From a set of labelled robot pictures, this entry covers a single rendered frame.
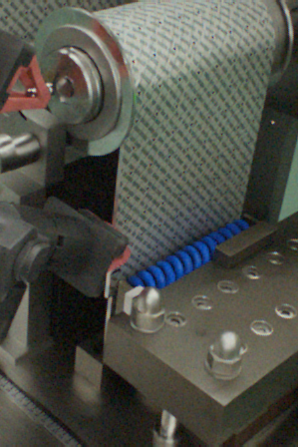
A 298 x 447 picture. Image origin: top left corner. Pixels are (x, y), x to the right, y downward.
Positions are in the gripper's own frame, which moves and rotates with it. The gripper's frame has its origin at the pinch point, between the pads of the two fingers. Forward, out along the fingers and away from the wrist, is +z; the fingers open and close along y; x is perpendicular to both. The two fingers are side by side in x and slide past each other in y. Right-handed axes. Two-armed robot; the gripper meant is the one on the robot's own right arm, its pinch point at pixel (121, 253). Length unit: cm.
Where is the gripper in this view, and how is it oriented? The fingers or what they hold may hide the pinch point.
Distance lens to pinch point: 91.7
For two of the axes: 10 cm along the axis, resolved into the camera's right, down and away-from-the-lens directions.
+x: 4.4, -8.8, -1.5
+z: 5.4, 1.3, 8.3
